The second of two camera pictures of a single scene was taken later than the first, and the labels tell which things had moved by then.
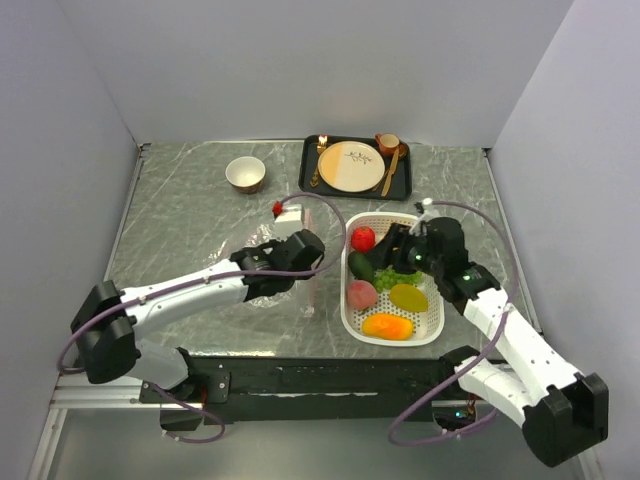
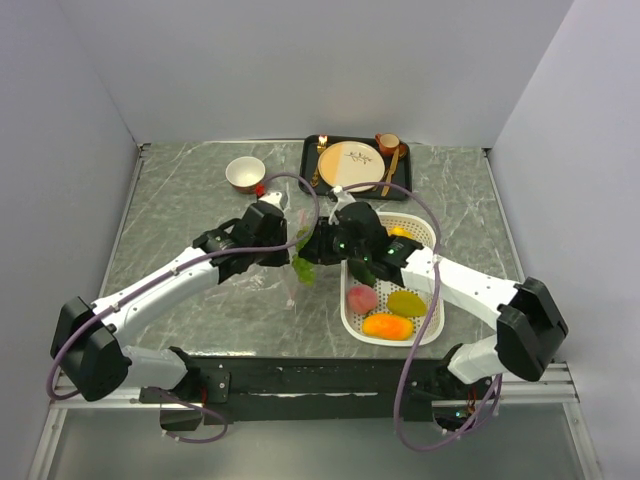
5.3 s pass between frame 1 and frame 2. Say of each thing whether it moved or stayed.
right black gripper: moved
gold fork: stayed
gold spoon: stayed
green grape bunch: moved
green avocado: stayed
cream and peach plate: stayed
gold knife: stayed
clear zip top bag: moved
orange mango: stayed
